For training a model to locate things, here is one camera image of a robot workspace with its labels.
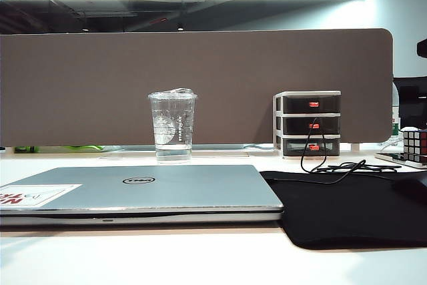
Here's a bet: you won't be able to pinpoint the clear plastic Starbucks cup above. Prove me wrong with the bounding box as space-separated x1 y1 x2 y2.
147 87 199 165

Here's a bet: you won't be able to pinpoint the silver Dell laptop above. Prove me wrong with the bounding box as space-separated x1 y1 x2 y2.
0 164 284 228

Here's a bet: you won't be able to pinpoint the white drawer organizer dark drawers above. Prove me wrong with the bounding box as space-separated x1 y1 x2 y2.
272 90 342 160

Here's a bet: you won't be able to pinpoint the brown fabric desk divider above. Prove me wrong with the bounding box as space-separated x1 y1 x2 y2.
0 28 395 148

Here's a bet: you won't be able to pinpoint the light green bag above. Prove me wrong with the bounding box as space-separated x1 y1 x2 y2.
68 144 103 153

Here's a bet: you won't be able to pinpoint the black mouse pad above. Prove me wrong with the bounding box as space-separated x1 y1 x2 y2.
259 168 427 252

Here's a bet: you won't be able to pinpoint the white keyboard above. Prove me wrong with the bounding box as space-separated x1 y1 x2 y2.
373 152 427 170

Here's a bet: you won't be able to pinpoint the white sticker with red letters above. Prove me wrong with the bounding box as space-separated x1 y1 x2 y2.
0 184 83 209

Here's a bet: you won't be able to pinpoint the black monitor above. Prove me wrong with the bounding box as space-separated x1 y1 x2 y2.
393 77 427 129

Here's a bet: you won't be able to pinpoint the Rubik's cube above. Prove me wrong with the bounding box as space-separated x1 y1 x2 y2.
401 125 427 168

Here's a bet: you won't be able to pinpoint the thin black cable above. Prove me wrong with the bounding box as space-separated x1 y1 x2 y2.
266 117 406 186

